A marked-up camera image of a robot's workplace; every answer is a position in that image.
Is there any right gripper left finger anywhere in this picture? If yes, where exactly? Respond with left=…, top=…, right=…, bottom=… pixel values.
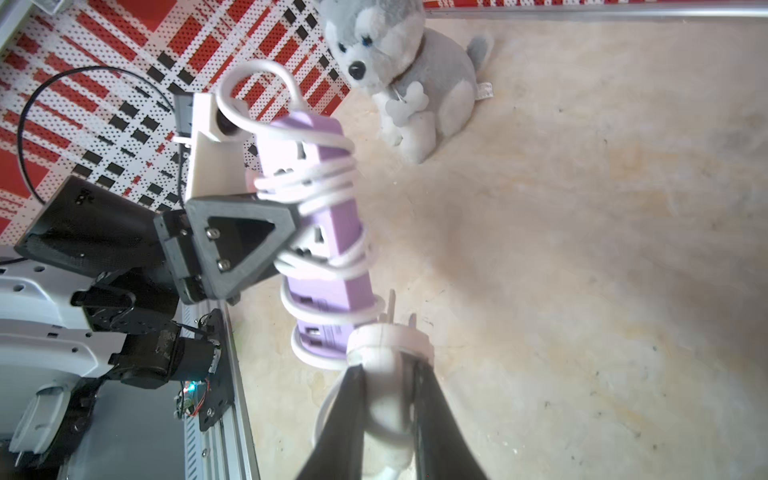
left=297, top=366, right=366, bottom=480

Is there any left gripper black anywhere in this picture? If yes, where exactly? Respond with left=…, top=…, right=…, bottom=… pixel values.
left=154, top=194, right=300, bottom=305

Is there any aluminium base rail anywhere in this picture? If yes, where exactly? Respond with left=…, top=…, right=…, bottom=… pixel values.
left=179, top=300, right=260, bottom=479

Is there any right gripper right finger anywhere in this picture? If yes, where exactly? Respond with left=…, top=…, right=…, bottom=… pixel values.
left=413, top=361, right=487, bottom=480

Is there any white power cord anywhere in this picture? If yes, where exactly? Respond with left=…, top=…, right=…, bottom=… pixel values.
left=214, top=58, right=434, bottom=480

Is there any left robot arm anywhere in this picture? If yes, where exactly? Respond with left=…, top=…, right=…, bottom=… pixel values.
left=1, top=177, right=300, bottom=472

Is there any grey husky plush toy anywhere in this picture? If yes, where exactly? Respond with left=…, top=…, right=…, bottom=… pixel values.
left=315, top=0, right=494, bottom=164

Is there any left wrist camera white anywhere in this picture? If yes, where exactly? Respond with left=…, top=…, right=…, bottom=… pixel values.
left=173, top=93, right=251, bottom=201

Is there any purple power strip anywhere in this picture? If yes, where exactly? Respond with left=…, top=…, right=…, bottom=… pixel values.
left=254, top=112, right=384, bottom=370

